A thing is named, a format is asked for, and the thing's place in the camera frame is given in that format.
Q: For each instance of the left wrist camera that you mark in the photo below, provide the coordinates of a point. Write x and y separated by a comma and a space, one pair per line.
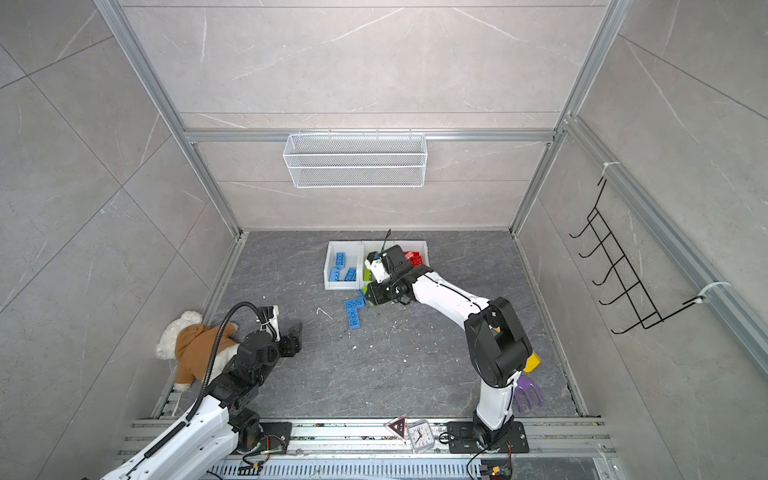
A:
271, 323

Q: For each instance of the yellow toy block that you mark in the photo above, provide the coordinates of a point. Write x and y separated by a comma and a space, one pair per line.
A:
532, 363

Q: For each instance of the white brown plush toy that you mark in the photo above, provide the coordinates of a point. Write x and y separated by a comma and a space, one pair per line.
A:
190, 342

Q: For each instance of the red lego brick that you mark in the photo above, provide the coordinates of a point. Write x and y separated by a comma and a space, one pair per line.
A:
414, 258

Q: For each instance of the purple toy fork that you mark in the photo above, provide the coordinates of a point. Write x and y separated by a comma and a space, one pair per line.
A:
527, 394

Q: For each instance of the white storage bin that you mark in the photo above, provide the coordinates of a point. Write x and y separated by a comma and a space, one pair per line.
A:
417, 249
343, 268
367, 252

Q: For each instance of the red triangle sign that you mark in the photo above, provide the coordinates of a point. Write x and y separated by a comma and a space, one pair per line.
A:
398, 427

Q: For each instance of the black wire hook rack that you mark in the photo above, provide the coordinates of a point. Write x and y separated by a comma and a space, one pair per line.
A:
632, 288

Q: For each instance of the middle white storage bin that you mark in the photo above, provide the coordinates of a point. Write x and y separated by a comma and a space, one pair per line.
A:
367, 252

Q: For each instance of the right white storage bin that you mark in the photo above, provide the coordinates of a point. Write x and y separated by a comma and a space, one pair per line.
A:
417, 249

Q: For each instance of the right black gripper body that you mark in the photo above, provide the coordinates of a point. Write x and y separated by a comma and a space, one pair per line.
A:
384, 291

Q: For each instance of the left white storage bin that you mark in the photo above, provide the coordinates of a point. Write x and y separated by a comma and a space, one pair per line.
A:
343, 268

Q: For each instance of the white wire mesh basket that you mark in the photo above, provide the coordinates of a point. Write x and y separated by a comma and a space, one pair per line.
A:
356, 160

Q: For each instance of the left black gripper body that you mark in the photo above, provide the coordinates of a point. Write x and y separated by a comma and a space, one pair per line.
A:
288, 346

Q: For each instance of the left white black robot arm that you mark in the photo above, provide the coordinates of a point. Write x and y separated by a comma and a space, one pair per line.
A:
219, 422

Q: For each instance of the small clear clock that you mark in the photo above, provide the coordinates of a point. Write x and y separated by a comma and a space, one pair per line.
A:
420, 436

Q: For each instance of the blue lego brick long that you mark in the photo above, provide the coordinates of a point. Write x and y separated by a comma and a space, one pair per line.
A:
356, 303

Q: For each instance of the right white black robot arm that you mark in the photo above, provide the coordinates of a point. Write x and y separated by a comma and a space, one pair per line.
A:
497, 343

